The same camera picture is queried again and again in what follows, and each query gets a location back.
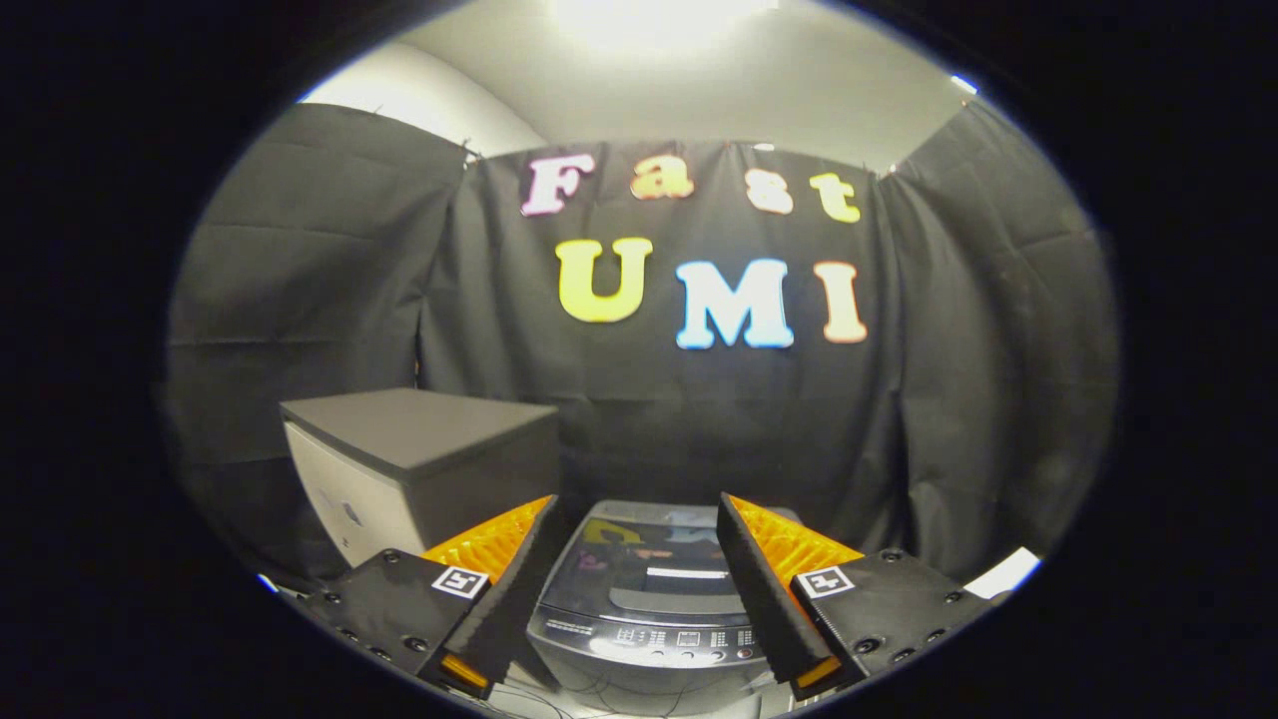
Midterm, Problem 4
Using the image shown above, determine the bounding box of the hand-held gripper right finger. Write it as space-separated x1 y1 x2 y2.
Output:
716 492 994 700

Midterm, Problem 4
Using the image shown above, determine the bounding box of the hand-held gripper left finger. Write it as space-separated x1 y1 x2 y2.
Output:
300 494 566 700

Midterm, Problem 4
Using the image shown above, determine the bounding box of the dark grey washing machine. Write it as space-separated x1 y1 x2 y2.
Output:
526 499 812 718

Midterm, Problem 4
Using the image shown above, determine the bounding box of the grey cabinet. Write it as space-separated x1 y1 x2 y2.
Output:
280 387 562 572

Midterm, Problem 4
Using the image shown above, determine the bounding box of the black backdrop cloth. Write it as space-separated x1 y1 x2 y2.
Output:
165 100 1119 592

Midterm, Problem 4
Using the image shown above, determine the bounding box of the large ceiling light panel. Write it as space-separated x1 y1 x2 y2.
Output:
549 0 782 47

